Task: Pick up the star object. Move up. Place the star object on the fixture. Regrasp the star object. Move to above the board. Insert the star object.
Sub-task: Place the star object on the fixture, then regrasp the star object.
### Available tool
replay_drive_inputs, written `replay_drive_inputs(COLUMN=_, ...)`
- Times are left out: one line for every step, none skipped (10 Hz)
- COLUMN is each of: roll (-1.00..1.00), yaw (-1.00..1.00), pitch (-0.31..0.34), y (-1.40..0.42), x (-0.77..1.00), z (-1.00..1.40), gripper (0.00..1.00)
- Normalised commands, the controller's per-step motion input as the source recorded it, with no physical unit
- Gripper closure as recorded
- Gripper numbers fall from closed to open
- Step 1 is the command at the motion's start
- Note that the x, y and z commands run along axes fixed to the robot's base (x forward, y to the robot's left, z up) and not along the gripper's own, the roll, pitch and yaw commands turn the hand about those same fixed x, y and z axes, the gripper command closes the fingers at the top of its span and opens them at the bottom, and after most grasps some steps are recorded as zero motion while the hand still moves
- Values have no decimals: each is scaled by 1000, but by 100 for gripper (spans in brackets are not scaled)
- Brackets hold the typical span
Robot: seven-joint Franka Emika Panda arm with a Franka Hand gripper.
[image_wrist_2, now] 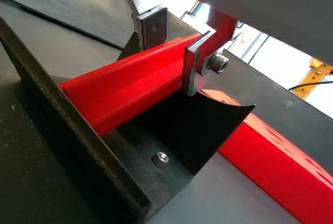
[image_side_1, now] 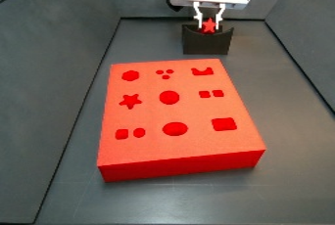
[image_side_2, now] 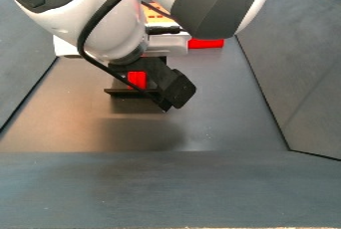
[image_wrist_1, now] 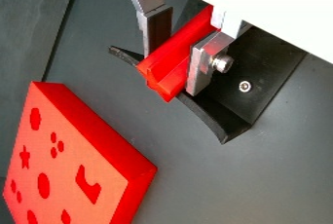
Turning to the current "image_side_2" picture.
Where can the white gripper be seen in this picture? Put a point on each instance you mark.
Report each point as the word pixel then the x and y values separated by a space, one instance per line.
pixel 164 45

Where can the red star-profile bar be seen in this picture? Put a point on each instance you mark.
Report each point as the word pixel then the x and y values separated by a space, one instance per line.
pixel 138 78

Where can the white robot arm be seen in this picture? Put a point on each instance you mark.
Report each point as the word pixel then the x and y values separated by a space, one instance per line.
pixel 120 39

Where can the black curved fixture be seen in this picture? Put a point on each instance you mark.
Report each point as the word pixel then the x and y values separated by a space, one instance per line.
pixel 154 67

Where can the red shape-sorting block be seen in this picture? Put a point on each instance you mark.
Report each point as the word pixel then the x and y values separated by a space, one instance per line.
pixel 158 17

